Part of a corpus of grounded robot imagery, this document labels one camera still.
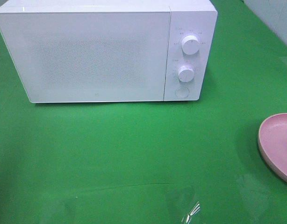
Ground white lower microwave knob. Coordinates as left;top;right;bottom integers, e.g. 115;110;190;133
177;65;195;83

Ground white microwave knob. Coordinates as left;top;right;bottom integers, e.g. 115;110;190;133
181;35;200;55
177;65;195;83

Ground white microwave oven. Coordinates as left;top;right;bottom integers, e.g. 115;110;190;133
0;0;218;103

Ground white upper microwave knob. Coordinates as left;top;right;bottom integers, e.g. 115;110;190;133
181;35;200;55

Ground pink speckled plate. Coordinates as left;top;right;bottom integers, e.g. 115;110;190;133
258;113;287;182

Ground white partition panel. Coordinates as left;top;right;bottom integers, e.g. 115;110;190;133
244;0;287;45

